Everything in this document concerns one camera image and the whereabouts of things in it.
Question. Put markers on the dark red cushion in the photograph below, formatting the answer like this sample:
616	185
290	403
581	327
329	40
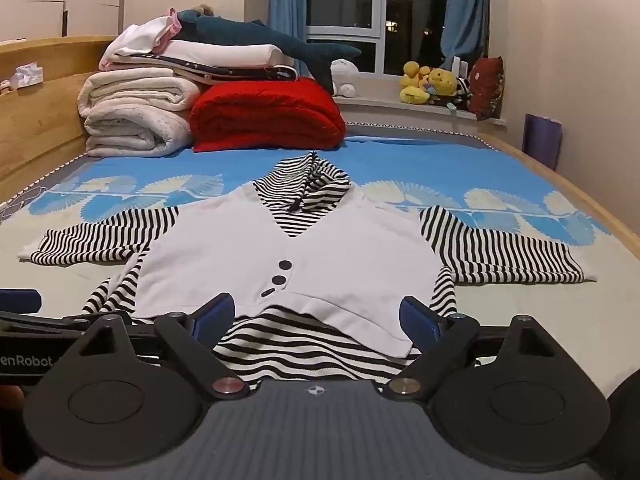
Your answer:
485	85

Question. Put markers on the tissue pack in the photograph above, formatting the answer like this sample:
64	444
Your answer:
27	76

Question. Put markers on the yellow round plush toy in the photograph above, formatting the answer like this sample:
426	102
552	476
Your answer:
442	82

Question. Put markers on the wooden headboard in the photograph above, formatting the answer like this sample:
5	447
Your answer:
40	125

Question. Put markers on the blue shark plush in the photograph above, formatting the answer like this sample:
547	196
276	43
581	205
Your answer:
240	35

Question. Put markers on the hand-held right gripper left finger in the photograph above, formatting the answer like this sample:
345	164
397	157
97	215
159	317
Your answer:
217	316

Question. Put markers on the white plush toy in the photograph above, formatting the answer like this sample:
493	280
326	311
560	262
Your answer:
344	77

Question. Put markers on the wooden bed frame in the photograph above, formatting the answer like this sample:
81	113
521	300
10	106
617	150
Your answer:
510	149

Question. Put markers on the cream textured folded quilt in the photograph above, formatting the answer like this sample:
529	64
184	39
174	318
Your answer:
130	135

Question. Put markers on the yellow duck plush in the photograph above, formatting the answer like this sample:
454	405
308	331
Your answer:
412	77

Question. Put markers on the striped shirt with white vest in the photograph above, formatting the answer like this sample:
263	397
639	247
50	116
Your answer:
325	250

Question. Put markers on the folded white and navy bedding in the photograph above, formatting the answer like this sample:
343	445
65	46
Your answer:
220	52

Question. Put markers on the navy star-print blanket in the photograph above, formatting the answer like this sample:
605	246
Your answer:
260	74

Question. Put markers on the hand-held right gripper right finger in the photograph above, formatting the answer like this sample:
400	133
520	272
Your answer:
417	322

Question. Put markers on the pink and white cloth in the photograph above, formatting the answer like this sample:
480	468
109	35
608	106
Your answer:
145	30

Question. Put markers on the blue curtain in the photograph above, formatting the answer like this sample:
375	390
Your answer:
290	0
467	5

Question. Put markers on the red folded blanket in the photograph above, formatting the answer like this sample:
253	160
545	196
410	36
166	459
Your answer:
265	110

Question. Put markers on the purple box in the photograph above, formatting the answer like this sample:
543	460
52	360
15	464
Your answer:
542	140

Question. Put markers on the black and white striped plush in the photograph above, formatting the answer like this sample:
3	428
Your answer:
465	91

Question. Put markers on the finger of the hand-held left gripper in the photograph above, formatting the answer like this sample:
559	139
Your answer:
20	302

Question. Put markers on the white folded blanket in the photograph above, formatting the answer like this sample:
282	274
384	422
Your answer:
135	90

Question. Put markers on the white window sill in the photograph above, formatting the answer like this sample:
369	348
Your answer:
380	107

